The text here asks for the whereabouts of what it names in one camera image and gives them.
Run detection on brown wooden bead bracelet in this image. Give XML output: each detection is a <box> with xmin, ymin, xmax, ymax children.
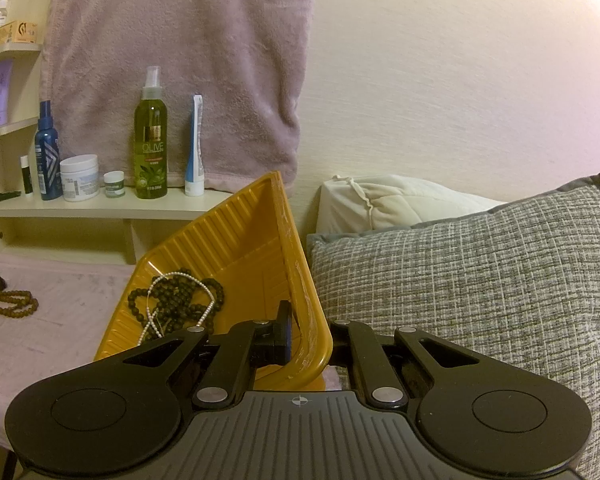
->
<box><xmin>0</xmin><ymin>289</ymin><xmax>39</xmax><ymax>318</ymax></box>

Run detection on small green and white jar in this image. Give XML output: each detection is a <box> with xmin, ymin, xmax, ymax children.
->
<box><xmin>103</xmin><ymin>170</ymin><xmax>126</xmax><ymax>199</ymax></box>

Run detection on purple tube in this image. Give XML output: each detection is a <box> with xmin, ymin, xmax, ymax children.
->
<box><xmin>0</xmin><ymin>58</ymin><xmax>15</xmax><ymax>128</ymax></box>

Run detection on blue patterned bottle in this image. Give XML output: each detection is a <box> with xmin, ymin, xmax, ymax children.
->
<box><xmin>33</xmin><ymin>100</ymin><xmax>64</xmax><ymax>202</ymax></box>

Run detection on grey woven pillow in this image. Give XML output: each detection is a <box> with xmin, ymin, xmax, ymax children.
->
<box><xmin>306</xmin><ymin>170</ymin><xmax>600</xmax><ymax>480</ymax></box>

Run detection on pink fleece towel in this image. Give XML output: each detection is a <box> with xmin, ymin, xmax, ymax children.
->
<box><xmin>39</xmin><ymin>0</ymin><xmax>315</xmax><ymax>194</ymax></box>

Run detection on white pearl necklace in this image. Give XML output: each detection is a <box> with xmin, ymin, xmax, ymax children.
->
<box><xmin>137</xmin><ymin>270</ymin><xmax>219</xmax><ymax>347</ymax></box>

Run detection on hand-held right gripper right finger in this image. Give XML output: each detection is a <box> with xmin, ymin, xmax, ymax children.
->
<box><xmin>330</xmin><ymin>319</ymin><xmax>481</xmax><ymax>408</ymax></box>

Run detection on cream pillow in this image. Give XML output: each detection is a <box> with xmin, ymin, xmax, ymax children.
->
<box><xmin>315</xmin><ymin>174</ymin><xmax>509</xmax><ymax>237</ymax></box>

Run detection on cream wooden shelf unit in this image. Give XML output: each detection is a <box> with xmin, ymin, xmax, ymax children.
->
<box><xmin>0</xmin><ymin>41</ymin><xmax>262</xmax><ymax>267</ymax></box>

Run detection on yellow ribbed plastic tray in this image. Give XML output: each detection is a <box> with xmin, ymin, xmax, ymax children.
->
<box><xmin>94</xmin><ymin>171</ymin><xmax>334</xmax><ymax>392</ymax></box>

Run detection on orange cardboard box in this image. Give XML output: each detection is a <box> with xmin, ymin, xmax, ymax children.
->
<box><xmin>0</xmin><ymin>19</ymin><xmax>36</xmax><ymax>46</ymax></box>

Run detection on black bead necklace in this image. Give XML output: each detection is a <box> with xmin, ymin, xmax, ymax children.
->
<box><xmin>127</xmin><ymin>272</ymin><xmax>226</xmax><ymax>344</ymax></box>

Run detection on green spray bottle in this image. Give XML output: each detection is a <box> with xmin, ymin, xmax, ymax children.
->
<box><xmin>133</xmin><ymin>65</ymin><xmax>170</xmax><ymax>199</ymax></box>

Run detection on white cream jar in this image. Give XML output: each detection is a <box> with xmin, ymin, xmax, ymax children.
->
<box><xmin>59</xmin><ymin>154</ymin><xmax>101</xmax><ymax>203</ymax></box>

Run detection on white and blue tube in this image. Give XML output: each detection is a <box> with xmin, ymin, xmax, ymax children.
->
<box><xmin>183</xmin><ymin>93</ymin><xmax>206</xmax><ymax>198</ymax></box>

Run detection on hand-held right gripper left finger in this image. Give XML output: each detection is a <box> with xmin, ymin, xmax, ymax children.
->
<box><xmin>121</xmin><ymin>302</ymin><xmax>297</xmax><ymax>410</ymax></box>

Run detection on black and white lip balm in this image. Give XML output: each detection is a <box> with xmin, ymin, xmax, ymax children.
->
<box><xmin>19</xmin><ymin>155</ymin><xmax>35</xmax><ymax>196</ymax></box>

